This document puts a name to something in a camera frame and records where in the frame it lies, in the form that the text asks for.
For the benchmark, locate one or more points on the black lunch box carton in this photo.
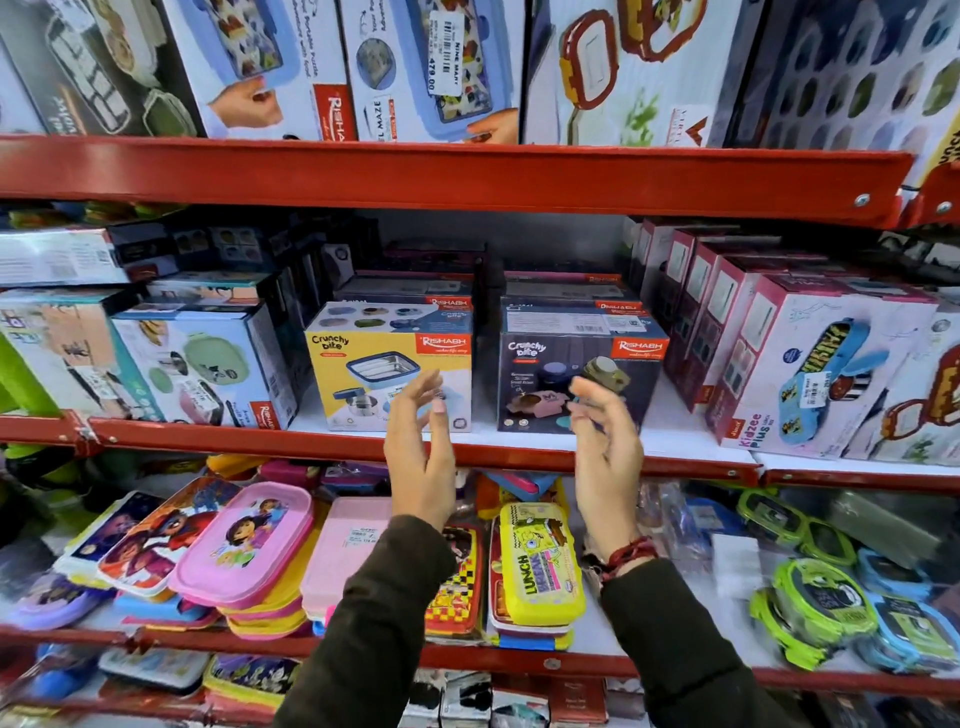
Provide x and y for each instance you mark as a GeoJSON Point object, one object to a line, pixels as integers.
{"type": "Point", "coordinates": [82, 67]}

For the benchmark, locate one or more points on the green round lunch box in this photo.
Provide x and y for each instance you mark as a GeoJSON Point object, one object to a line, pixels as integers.
{"type": "Point", "coordinates": [780, 637]}
{"type": "Point", "coordinates": [825, 600]}

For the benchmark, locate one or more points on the green rectangular lunch box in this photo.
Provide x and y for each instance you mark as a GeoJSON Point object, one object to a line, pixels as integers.
{"type": "Point", "coordinates": [829, 541]}
{"type": "Point", "coordinates": [772, 516]}

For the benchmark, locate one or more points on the group of black cartons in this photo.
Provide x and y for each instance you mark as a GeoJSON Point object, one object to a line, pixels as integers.
{"type": "Point", "coordinates": [247, 255]}

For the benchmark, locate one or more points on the person's left hand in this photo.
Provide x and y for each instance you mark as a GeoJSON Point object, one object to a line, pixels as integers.
{"type": "Point", "coordinates": [420, 472]}

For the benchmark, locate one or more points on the yellow cartoon lunch box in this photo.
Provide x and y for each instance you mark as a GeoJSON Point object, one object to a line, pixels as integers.
{"type": "Point", "coordinates": [541, 562]}

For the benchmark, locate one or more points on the beige printed carton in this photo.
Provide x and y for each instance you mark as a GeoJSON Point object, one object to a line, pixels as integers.
{"type": "Point", "coordinates": [67, 345]}

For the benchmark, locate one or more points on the red cartoon lunch box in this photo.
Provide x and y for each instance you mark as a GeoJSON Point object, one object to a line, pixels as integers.
{"type": "Point", "coordinates": [154, 544]}

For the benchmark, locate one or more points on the clear plastic bag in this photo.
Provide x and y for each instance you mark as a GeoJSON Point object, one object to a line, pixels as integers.
{"type": "Point", "coordinates": [690, 517]}

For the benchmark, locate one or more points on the dark blue lunch box carton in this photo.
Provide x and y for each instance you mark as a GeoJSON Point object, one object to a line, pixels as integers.
{"type": "Point", "coordinates": [540, 360]}

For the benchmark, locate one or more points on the light pink lunch box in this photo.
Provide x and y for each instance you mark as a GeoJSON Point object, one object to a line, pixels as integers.
{"type": "Point", "coordinates": [345, 547]}

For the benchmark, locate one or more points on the person's left forearm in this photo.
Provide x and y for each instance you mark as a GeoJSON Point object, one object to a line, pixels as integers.
{"type": "Point", "coordinates": [375, 622]}

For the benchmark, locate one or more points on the magenta lunch box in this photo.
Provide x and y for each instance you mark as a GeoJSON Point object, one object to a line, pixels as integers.
{"type": "Point", "coordinates": [289, 472]}

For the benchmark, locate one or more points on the row of pink white cartons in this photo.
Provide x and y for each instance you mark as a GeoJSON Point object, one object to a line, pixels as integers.
{"type": "Point", "coordinates": [817, 360]}

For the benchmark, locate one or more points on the pink cartoon lunch box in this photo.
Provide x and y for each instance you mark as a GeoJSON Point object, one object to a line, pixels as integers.
{"type": "Point", "coordinates": [244, 544]}

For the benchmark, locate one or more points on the person's right forearm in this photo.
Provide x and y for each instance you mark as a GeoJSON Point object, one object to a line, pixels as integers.
{"type": "Point", "coordinates": [682, 645]}

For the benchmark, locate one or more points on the person's right hand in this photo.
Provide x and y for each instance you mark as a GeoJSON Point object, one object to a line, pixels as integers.
{"type": "Point", "coordinates": [611, 472]}

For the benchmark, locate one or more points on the blue pencil case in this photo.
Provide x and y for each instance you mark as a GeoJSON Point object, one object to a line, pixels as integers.
{"type": "Point", "coordinates": [521, 484]}

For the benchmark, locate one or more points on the white black carton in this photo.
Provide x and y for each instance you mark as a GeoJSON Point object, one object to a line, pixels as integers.
{"type": "Point", "coordinates": [465, 697]}

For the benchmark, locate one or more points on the red metal shelf board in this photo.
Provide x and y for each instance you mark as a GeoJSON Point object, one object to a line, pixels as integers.
{"type": "Point", "coordinates": [450, 176]}
{"type": "Point", "coordinates": [300, 444]}
{"type": "Point", "coordinates": [525, 660]}
{"type": "Point", "coordinates": [862, 476]}

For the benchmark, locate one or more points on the yellow lunch box carton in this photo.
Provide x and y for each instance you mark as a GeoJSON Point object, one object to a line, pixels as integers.
{"type": "Point", "coordinates": [360, 360]}

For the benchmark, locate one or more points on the white paper card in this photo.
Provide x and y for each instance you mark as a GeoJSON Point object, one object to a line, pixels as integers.
{"type": "Point", "coordinates": [736, 566]}

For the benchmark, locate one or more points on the white flat carton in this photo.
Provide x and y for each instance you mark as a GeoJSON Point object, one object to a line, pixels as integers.
{"type": "Point", "coordinates": [64, 255]}

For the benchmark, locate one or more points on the white carton green lunch box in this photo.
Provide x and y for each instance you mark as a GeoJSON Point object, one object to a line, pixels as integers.
{"type": "Point", "coordinates": [202, 367]}

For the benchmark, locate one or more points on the yellow purple lunch box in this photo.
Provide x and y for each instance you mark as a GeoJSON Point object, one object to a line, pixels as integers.
{"type": "Point", "coordinates": [251, 679]}

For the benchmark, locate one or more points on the stack of dark cartons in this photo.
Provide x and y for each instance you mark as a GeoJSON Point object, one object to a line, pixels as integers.
{"type": "Point", "coordinates": [570, 289]}
{"type": "Point", "coordinates": [409, 289]}

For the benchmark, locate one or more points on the purple printed lunch box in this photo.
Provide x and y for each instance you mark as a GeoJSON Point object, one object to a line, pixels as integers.
{"type": "Point", "coordinates": [356, 478]}

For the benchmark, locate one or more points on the white dark lunch box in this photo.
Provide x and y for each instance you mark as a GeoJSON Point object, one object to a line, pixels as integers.
{"type": "Point", "coordinates": [154, 667]}

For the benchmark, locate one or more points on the white carton blue lunch box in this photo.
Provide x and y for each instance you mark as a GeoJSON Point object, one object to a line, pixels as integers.
{"type": "Point", "coordinates": [435, 75]}
{"type": "Point", "coordinates": [255, 75]}

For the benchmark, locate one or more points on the person's left thumb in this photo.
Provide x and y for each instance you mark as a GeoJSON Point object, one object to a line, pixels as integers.
{"type": "Point", "coordinates": [444, 435]}

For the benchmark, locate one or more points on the white blue cartoon lunch box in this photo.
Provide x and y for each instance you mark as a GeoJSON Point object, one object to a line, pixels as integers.
{"type": "Point", "coordinates": [101, 532]}

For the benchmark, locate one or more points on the grey plastic container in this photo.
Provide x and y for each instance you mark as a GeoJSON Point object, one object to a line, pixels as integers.
{"type": "Point", "coordinates": [892, 525]}

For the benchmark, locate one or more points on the blue flat lunch box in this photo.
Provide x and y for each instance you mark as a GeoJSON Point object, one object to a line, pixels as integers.
{"type": "Point", "coordinates": [161, 609]}

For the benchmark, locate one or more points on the red yellow checkered lunch box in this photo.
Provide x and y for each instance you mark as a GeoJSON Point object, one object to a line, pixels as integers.
{"type": "Point", "coordinates": [457, 585]}

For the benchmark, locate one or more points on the person's right thumb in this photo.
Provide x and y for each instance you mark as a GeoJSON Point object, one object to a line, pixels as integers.
{"type": "Point", "coordinates": [579, 426]}

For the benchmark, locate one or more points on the dark blue dotted carton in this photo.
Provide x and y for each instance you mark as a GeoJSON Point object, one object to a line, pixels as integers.
{"type": "Point", "coordinates": [855, 75]}

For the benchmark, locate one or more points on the stack of yellow pink lunch boxes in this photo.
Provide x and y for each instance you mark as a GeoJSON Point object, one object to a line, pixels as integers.
{"type": "Point", "coordinates": [277, 611]}

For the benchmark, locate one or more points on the blue round lunch box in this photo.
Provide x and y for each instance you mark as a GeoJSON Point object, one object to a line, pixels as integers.
{"type": "Point", "coordinates": [892, 574]}
{"type": "Point", "coordinates": [911, 634]}

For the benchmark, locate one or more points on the white carton red lunch box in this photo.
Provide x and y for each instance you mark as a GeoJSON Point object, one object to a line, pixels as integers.
{"type": "Point", "coordinates": [919, 405]}
{"type": "Point", "coordinates": [637, 67]}

